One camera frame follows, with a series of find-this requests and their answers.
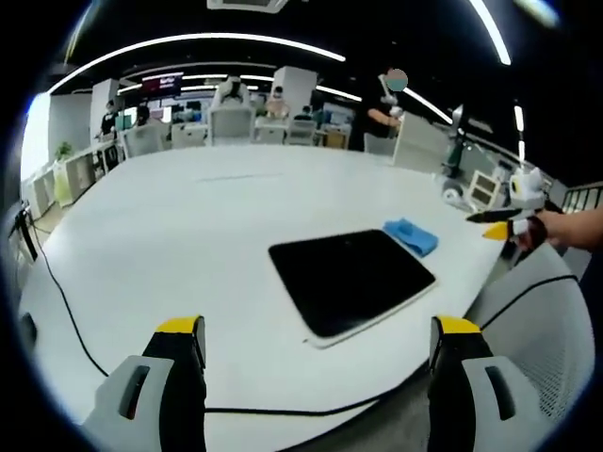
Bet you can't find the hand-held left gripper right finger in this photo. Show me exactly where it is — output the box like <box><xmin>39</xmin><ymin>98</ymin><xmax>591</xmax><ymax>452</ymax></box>
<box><xmin>426</xmin><ymin>314</ymin><xmax>551</xmax><ymax>452</ymax></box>

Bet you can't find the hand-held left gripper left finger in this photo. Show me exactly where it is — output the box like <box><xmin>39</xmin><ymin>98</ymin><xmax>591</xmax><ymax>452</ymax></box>
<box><xmin>80</xmin><ymin>314</ymin><xmax>209</xmax><ymax>452</ymax></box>

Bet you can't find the blue cleaning cloth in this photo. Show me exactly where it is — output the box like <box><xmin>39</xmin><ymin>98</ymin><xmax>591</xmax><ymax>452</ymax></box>
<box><xmin>382</xmin><ymin>217</ymin><xmax>441</xmax><ymax>259</ymax></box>

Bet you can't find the black mirror with white frame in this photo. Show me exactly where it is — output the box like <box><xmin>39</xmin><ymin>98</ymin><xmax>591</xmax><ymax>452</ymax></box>
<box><xmin>267</xmin><ymin>228</ymin><xmax>437</xmax><ymax>350</ymax></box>

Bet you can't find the person's right hand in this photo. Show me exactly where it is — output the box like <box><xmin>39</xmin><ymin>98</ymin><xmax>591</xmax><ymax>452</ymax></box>
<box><xmin>515</xmin><ymin>211</ymin><xmax>569</xmax><ymax>251</ymax></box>

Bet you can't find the black railing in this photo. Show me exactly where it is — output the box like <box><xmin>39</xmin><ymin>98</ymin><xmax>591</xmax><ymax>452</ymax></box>
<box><xmin>562</xmin><ymin>183</ymin><xmax>603</xmax><ymax>214</ymax></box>

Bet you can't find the green and black machine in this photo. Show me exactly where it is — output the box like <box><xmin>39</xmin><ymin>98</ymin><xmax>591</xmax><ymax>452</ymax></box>
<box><xmin>442</xmin><ymin>104</ymin><xmax>468</xmax><ymax>179</ymax></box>

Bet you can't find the white mesh office chair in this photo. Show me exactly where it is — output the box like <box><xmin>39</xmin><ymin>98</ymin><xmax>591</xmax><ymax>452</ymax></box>
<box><xmin>464</xmin><ymin>242</ymin><xmax>595</xmax><ymax>428</ymax></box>

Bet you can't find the black stand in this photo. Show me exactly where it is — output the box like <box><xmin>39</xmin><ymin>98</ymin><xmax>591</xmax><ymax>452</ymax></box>
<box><xmin>7</xmin><ymin>199</ymin><xmax>40</xmax><ymax>266</ymax></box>

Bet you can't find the white low shelf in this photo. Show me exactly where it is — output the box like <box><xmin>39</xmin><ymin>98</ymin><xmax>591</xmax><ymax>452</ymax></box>
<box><xmin>25</xmin><ymin>139</ymin><xmax>124</xmax><ymax>220</ymax></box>

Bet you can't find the curved ceiling light strip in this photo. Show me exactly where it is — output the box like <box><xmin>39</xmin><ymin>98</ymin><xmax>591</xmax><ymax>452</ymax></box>
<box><xmin>46</xmin><ymin>32</ymin><xmax>348</xmax><ymax>95</ymax></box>

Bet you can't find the small wooden frame rack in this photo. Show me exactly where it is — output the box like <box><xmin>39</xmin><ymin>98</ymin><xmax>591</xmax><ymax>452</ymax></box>
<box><xmin>469</xmin><ymin>169</ymin><xmax>501</xmax><ymax>207</ymax></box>

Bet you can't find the black cable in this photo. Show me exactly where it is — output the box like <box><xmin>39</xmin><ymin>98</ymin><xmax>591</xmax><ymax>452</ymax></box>
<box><xmin>18</xmin><ymin>200</ymin><xmax>579</xmax><ymax>418</ymax></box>

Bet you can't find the wall screen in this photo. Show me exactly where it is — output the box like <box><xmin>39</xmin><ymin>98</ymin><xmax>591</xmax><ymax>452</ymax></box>
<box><xmin>140</xmin><ymin>73</ymin><xmax>185</xmax><ymax>99</ymax></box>

